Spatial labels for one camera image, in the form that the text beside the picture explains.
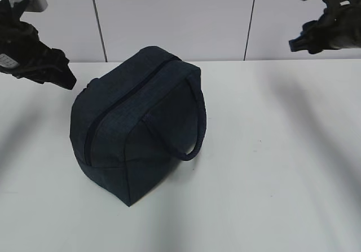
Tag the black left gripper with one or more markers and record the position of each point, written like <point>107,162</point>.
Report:
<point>23,55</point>

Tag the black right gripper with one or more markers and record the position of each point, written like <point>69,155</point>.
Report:
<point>337,28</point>

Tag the dark navy lunch bag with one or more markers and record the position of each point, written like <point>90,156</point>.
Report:
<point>130,127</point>

